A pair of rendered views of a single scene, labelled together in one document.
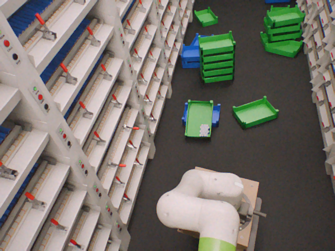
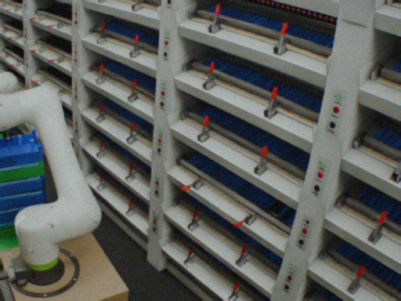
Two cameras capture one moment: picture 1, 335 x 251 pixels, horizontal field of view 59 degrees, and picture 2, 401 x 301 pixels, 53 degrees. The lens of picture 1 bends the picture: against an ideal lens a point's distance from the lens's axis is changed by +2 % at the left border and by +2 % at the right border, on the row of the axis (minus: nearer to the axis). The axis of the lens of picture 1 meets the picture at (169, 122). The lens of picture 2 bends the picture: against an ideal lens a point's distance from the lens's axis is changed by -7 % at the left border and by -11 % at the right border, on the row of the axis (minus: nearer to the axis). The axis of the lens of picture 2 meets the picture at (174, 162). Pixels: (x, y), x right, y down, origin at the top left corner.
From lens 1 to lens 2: 1.86 m
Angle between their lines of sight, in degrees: 87
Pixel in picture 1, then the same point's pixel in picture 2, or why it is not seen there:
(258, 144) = not seen: outside the picture
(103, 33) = (308, 62)
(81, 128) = (195, 80)
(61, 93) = (200, 25)
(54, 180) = (149, 62)
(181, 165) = not seen: outside the picture
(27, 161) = (142, 13)
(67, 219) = (139, 103)
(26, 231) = (123, 51)
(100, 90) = (248, 103)
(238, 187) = (19, 216)
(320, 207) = not seen: outside the picture
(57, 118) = (171, 23)
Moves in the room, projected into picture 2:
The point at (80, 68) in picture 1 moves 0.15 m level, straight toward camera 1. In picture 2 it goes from (234, 37) to (187, 30)
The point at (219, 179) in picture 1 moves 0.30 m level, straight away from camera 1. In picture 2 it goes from (47, 209) to (106, 261)
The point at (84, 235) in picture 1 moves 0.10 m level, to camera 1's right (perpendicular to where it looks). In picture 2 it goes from (139, 146) to (124, 155)
